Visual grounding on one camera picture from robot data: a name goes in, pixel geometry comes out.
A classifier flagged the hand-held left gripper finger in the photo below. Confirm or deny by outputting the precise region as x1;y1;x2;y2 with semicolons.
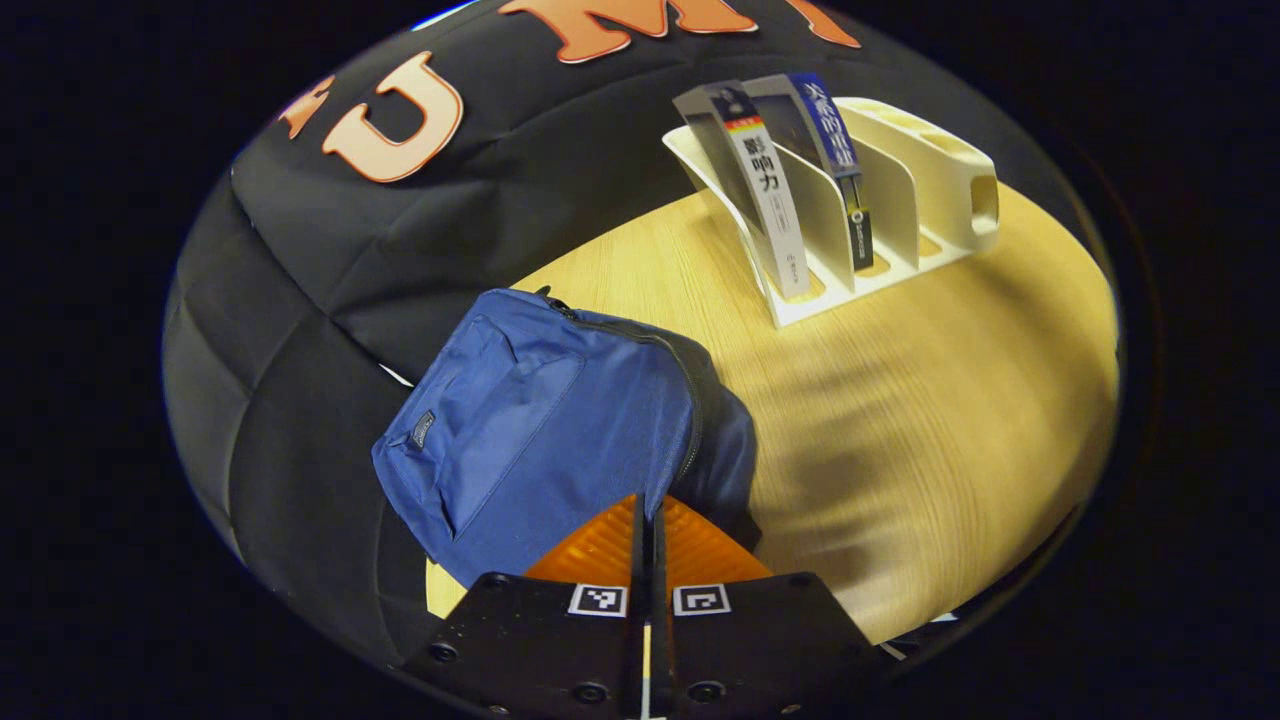
650;495;881;720
405;495;650;720

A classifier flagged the blue schoolbag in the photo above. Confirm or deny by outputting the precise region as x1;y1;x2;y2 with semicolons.
372;287;761;589

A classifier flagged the grey spine book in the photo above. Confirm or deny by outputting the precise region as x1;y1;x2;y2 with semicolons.
672;80;811;301

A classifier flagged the white bookshelf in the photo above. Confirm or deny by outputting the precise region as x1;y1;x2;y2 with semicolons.
662;97;1001;329

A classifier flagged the blue cover book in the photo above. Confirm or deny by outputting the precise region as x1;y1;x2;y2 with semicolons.
745;72;876;271

